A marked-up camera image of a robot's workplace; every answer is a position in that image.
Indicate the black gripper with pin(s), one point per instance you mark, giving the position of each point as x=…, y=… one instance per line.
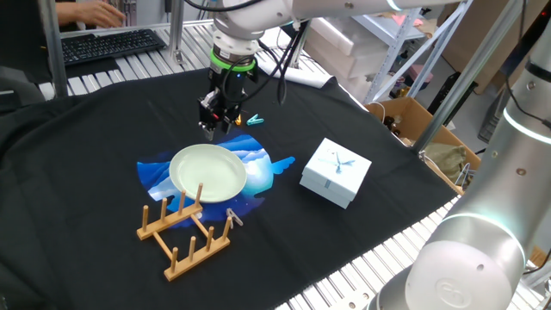
x=230, y=88

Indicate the pale green plate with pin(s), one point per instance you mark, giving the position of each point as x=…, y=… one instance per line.
x=206, y=172

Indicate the bare person forearm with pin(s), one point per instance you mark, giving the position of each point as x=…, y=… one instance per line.
x=66, y=13

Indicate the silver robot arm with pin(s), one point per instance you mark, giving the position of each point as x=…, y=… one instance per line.
x=473, y=258

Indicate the wooden dish rack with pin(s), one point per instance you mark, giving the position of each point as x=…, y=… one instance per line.
x=193, y=258

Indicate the white metal shelf rack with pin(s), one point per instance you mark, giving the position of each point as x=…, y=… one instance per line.
x=396, y=60

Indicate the bare person hand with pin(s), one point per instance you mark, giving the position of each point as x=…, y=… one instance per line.
x=101, y=13

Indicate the orange clothespin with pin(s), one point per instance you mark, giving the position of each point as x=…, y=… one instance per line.
x=238, y=120

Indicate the green ringed wrist flange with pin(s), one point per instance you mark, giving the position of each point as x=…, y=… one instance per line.
x=232, y=64

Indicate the white paper sheet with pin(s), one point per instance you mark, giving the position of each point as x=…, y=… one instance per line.
x=301, y=75

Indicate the light blue gift box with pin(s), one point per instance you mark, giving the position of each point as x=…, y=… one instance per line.
x=336, y=172

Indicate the black keyboard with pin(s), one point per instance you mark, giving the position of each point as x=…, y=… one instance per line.
x=107, y=45

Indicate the black cloth with blue print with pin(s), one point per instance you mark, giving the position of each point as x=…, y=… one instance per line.
x=86, y=150

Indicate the white foam boxes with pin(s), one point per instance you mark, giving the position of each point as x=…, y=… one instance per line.
x=340, y=47

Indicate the open cardboard box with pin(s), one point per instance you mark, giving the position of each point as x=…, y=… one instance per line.
x=413, y=118

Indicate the olive cloth bag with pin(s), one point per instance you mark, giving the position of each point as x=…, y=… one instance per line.
x=447, y=159

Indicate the large brown cardboard panel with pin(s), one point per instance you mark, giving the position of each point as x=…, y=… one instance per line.
x=478, y=39

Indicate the grey plastic crate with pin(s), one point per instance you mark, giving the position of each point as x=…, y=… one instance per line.
x=493, y=120

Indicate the aluminium frame post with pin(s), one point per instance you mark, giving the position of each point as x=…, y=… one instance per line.
x=53, y=43
x=176, y=30
x=460, y=86

